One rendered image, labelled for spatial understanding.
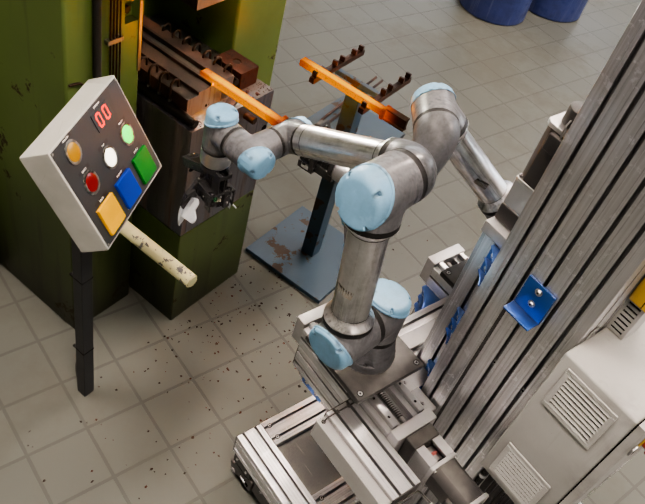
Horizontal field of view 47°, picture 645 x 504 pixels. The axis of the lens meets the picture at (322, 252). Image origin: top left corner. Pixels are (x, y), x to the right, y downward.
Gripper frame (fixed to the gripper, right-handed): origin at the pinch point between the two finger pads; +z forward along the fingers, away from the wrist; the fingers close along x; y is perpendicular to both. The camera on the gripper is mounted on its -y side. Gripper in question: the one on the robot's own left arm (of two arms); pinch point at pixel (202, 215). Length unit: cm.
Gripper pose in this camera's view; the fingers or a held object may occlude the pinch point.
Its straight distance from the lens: 194.6
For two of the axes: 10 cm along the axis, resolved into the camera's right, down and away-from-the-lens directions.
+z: -2.1, 6.8, 7.1
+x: 7.8, -3.2, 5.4
